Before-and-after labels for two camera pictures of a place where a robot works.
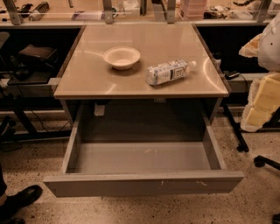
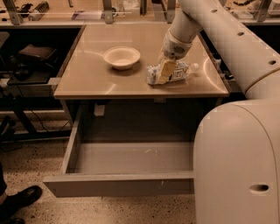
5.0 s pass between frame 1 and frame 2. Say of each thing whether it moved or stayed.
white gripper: moved
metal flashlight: stayed
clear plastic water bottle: stayed
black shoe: stayed
